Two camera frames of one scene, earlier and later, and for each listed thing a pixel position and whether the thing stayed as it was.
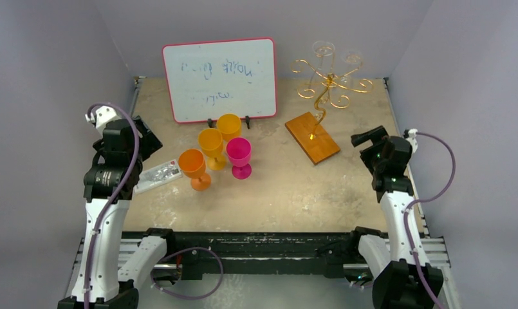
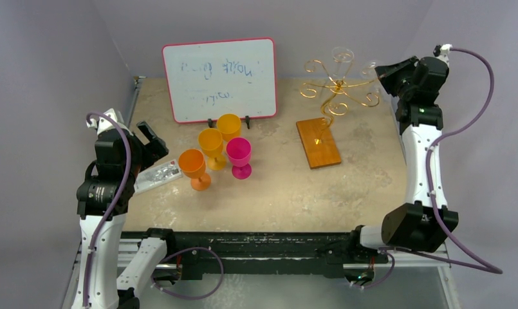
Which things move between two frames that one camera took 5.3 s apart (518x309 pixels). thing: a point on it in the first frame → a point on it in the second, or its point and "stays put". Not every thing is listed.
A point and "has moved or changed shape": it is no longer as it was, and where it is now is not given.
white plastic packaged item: (158, 176) stays put
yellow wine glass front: (210, 141) stays put
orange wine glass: (192, 163) stays put
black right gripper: (370, 138) → (398, 76)
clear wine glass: (352, 60) → (369, 73)
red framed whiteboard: (209, 79) stays put
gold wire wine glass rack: (323, 83) has moved or changed shape
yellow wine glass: (230, 125) stays put
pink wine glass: (238, 150) stays put
